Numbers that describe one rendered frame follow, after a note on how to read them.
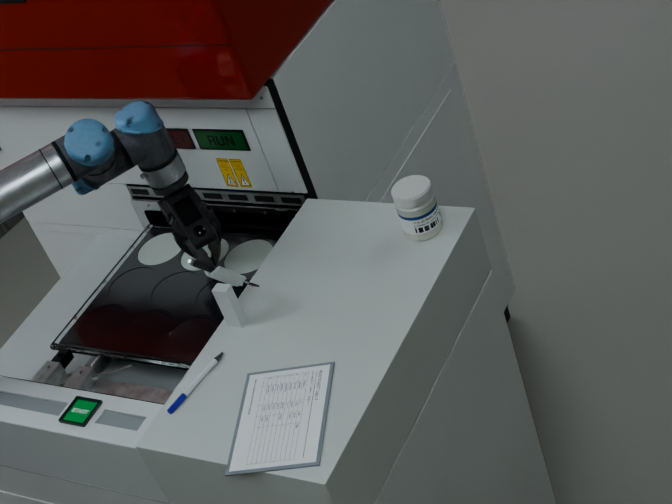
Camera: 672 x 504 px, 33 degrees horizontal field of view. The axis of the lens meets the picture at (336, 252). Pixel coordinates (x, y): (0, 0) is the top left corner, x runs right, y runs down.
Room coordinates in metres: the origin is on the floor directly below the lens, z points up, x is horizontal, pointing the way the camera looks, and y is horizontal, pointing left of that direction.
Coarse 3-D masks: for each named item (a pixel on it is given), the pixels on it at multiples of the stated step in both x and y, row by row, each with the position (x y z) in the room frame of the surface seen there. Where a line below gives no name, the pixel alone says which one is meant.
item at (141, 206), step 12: (132, 204) 2.11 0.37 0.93; (144, 204) 2.09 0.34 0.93; (156, 204) 2.06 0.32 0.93; (216, 204) 1.97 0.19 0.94; (228, 204) 1.95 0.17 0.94; (240, 204) 1.94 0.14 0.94; (252, 204) 1.92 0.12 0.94; (264, 204) 1.91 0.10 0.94; (144, 216) 2.10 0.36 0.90; (252, 216) 1.92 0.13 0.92; (264, 216) 1.90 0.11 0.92; (276, 216) 1.88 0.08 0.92; (288, 216) 1.86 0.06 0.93; (144, 228) 2.11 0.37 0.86; (228, 228) 1.98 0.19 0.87; (240, 228) 1.96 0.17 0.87; (252, 228) 1.95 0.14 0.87
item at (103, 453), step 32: (0, 384) 1.64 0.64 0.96; (32, 384) 1.60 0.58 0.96; (0, 416) 1.55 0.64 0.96; (32, 416) 1.52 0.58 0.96; (96, 416) 1.46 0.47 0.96; (128, 416) 1.43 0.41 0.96; (0, 448) 1.57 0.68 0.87; (32, 448) 1.52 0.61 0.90; (64, 448) 1.46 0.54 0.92; (96, 448) 1.41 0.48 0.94; (128, 448) 1.36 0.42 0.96; (96, 480) 1.44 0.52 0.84; (128, 480) 1.39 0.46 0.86
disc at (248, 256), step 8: (256, 240) 1.86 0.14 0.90; (264, 240) 1.85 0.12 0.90; (240, 248) 1.85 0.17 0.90; (248, 248) 1.84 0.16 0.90; (256, 248) 1.84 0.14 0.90; (264, 248) 1.83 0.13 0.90; (272, 248) 1.82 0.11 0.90; (232, 256) 1.84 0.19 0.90; (240, 256) 1.83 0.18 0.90; (248, 256) 1.82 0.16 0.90; (256, 256) 1.81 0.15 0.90; (264, 256) 1.80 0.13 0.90; (224, 264) 1.82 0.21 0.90; (232, 264) 1.81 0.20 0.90; (240, 264) 1.80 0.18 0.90; (248, 264) 1.79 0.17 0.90; (256, 264) 1.79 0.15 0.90; (240, 272) 1.78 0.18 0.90; (248, 272) 1.77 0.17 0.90
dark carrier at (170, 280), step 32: (128, 256) 1.97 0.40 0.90; (224, 256) 1.85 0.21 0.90; (128, 288) 1.86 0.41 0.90; (160, 288) 1.82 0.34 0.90; (192, 288) 1.79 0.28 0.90; (96, 320) 1.80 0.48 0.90; (128, 320) 1.76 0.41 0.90; (160, 320) 1.73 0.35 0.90; (192, 320) 1.69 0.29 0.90; (128, 352) 1.67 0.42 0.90; (160, 352) 1.64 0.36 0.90; (192, 352) 1.60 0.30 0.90
